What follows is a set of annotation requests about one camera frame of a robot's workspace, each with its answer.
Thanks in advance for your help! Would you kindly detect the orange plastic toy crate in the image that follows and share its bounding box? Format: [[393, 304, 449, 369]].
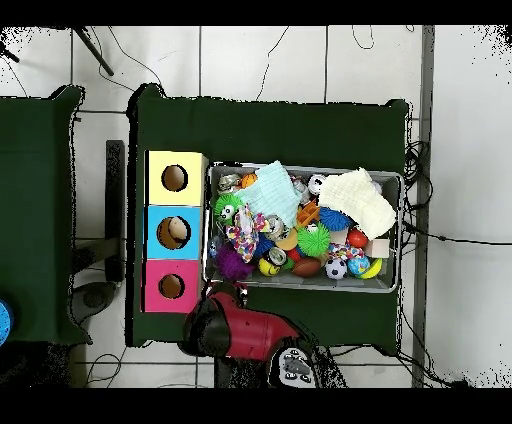
[[296, 199, 321, 228]]

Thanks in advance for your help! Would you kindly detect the blue round object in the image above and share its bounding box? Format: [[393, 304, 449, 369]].
[[0, 298, 14, 347]]

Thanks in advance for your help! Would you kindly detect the black upright panel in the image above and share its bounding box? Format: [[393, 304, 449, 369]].
[[104, 139, 126, 283]]

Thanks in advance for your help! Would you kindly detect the silver wire mesh bin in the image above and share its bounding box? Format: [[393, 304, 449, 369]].
[[203, 160, 404, 294]]

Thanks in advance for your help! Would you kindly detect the cream knitted cloth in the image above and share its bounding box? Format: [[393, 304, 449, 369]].
[[317, 166, 398, 241]]

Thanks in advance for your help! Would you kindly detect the black tripod leg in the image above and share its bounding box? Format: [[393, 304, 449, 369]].
[[73, 26, 115, 77]]

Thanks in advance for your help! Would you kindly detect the silver drink can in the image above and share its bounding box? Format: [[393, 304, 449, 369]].
[[265, 214, 286, 241]]

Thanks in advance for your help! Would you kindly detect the small green puffer toy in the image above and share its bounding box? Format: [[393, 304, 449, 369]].
[[213, 193, 246, 227]]

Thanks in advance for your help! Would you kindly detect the mint green knitted cloth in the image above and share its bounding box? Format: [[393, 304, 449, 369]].
[[234, 160, 303, 229]]

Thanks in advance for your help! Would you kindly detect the grey stand foot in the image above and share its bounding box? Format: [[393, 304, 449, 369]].
[[70, 280, 118, 325]]

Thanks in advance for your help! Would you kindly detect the dark green side cloth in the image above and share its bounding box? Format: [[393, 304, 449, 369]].
[[0, 84, 93, 347]]

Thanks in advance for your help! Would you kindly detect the black cable bundle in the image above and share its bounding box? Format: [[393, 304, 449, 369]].
[[401, 139, 435, 211]]

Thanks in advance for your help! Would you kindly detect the globe print ball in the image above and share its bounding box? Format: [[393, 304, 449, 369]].
[[346, 255, 371, 278]]

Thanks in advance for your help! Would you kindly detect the black and white soccer ball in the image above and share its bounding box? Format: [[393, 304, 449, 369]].
[[324, 257, 348, 280]]

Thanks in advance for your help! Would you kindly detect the dark green table cloth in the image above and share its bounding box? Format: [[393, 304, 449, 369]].
[[125, 82, 410, 357]]

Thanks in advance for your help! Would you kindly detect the large green puffer toy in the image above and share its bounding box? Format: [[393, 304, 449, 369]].
[[296, 222, 332, 258]]

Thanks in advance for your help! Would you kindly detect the wooden box with three holes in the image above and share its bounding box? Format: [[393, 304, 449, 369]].
[[141, 149, 210, 314]]

